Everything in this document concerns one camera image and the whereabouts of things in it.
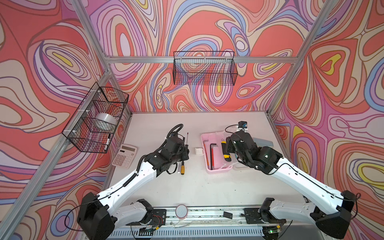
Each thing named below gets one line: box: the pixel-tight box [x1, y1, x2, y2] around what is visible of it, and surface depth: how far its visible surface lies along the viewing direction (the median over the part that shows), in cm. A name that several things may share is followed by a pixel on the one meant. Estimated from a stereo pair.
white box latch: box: [195, 148, 203, 156], surface depth 93 cm
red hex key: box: [211, 145, 216, 170], surface depth 95 cm
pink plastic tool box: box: [200, 130, 233, 174], surface depth 95 cm
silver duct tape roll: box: [95, 113, 118, 125], surface depth 75 cm
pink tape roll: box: [175, 204, 188, 220], surface depth 72 cm
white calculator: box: [111, 144, 138, 169], surface depth 97 cm
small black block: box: [223, 211, 233, 220], surface depth 76 cm
